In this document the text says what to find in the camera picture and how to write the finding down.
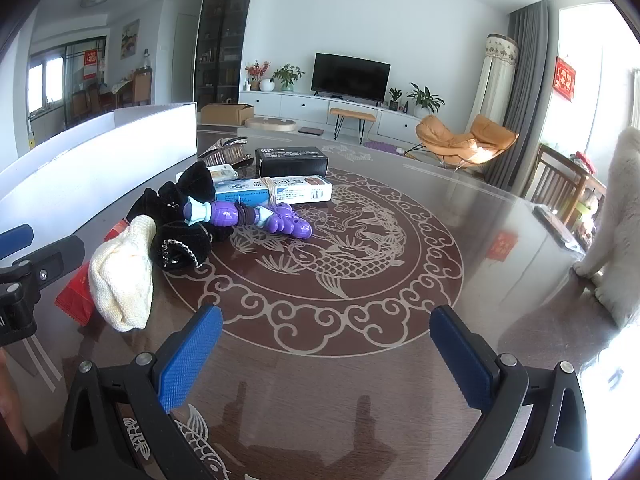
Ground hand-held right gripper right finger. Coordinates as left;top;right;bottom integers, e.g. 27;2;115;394
429;304;593;480

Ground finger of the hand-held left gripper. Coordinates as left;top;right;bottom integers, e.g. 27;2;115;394
0;235;86;291
0;224;34;261

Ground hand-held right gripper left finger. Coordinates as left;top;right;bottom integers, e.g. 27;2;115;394
59;304;224;480

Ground red packet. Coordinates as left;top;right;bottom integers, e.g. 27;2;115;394
55;220;128;324

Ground cream knit cloth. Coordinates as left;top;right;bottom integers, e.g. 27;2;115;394
88;214;157;332

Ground black velvet rope-tied cloth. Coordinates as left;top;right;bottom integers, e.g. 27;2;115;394
149;220;213;274

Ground black velvet bow hair band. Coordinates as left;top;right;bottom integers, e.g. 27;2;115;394
127;162;236;243

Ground purple toy wand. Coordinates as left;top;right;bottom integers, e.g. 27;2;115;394
182;197;313;240

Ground small white box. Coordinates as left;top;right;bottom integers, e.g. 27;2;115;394
207;162;241;183

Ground blue white ointment box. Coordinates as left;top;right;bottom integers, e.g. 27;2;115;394
214;176;333;207

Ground brown patterned glass desktop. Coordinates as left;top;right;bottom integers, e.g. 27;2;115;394
0;125;640;480

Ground white board panel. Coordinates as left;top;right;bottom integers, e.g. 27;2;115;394
0;102;198;256

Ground red paper under glass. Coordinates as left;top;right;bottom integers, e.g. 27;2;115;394
486;232;516;262

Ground black remote control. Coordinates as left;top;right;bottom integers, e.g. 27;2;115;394
532;205;583;253

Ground black cardboard box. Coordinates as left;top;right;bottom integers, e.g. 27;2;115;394
255;146;330;179

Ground orange lounge chair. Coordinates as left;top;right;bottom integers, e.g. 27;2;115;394
415;114;520;171

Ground white cat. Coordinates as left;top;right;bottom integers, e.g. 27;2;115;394
572;127;640;331

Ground brown cardboard box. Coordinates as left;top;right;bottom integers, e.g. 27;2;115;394
200;103;255;126

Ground large leafy potted plant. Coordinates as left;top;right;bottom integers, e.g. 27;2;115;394
406;83;445;116

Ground white television cabinet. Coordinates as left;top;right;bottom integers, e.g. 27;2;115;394
239;91;426;141

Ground orange bench with black legs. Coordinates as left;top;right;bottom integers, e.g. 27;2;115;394
329;107;377;142

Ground red flowers in white vase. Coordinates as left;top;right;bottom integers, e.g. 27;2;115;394
244;60;275;93

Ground covered standing air conditioner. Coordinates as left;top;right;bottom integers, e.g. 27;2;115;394
467;34;521;133

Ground grey curtain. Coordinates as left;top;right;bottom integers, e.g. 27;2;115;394
482;0;551;191

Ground dark glass display cabinet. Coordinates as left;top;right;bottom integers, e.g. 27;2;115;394
194;0;258;111

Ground green potted plant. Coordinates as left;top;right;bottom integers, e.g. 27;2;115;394
272;64;305;93

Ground black television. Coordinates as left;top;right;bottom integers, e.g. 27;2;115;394
311;52;392;103

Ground wall painting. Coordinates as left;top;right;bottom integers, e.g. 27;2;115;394
120;20;141;57

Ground red wall decoration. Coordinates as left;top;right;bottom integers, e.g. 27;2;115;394
554;56;576;102

